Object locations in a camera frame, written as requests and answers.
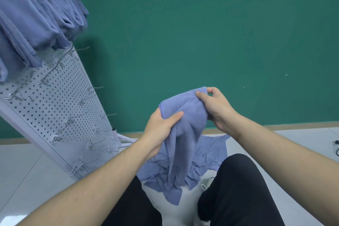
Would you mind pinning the folded blue hanging towel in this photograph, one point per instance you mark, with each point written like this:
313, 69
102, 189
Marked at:
23, 14
13, 48
67, 6
2, 71
57, 26

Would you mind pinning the person's left hand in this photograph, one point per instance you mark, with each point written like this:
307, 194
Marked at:
153, 133

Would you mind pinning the person's left forearm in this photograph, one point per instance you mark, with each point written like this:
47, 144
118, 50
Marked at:
92, 188

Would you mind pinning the rows of metal pegboard hooks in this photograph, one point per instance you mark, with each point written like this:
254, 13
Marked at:
68, 121

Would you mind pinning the person's right leg black trousers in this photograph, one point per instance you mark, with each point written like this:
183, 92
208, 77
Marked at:
238, 194

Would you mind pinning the pile of crumpled blue towels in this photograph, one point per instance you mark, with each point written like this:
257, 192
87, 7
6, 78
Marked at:
209, 151

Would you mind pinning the person's right hand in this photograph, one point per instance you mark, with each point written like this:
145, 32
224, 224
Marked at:
221, 112

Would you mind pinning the person's right forearm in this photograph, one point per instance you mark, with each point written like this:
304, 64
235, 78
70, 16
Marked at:
286, 159

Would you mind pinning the person's left leg black trousers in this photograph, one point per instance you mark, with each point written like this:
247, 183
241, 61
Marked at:
132, 207

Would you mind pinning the blue microfibre towel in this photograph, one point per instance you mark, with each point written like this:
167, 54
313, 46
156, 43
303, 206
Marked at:
185, 133

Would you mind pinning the person's left thumb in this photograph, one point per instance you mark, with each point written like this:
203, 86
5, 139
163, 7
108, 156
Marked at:
173, 117

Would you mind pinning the person's leg black trousers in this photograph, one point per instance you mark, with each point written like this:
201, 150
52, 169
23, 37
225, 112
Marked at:
132, 207
238, 194

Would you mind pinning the person's right thumb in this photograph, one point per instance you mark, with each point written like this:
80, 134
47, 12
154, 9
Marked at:
203, 98

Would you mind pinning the white perforated pegboard rack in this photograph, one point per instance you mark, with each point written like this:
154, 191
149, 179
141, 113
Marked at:
53, 112

